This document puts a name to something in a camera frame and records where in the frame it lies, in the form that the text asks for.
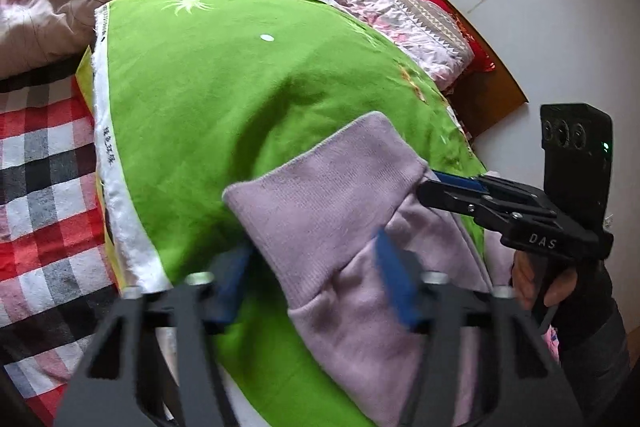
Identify green printed blanket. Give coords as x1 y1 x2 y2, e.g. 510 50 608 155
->
75 0 488 427

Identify wooden headboard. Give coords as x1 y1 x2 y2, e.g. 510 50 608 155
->
347 0 530 140

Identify red plaid bed sheet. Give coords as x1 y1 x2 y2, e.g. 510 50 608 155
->
0 57 131 424

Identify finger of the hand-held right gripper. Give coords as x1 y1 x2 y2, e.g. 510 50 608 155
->
431 171 543 204
417 180 558 230

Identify lilac pants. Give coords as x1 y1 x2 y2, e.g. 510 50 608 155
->
222 111 506 427

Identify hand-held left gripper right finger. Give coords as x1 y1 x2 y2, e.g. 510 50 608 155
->
374 227 586 427

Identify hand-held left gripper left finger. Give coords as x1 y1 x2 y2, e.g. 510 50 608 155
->
54 247 256 427

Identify person's right hand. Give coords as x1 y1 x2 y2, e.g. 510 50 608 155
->
509 251 583 325

